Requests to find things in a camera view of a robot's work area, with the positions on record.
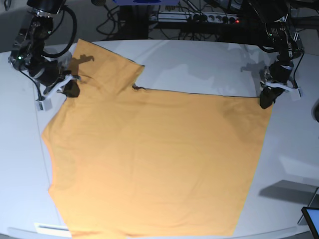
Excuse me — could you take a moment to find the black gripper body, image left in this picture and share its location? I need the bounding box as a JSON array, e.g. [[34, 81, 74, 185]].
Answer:
[[27, 58, 70, 87]]

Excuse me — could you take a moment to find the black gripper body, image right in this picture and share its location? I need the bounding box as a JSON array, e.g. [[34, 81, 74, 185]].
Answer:
[[264, 61, 294, 85]]

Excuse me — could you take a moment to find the orange yellow T-shirt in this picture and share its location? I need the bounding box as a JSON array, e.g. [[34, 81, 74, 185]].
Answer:
[[42, 40, 272, 239]]

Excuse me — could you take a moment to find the grey tablet stand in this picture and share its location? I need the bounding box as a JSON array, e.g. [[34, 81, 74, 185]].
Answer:
[[298, 187, 319, 226]]

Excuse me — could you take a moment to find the white power strip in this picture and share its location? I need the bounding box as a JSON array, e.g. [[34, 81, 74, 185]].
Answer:
[[149, 11, 242, 24]]

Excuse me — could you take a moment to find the tablet screen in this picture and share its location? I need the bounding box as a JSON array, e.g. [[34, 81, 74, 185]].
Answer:
[[307, 209, 319, 239]]

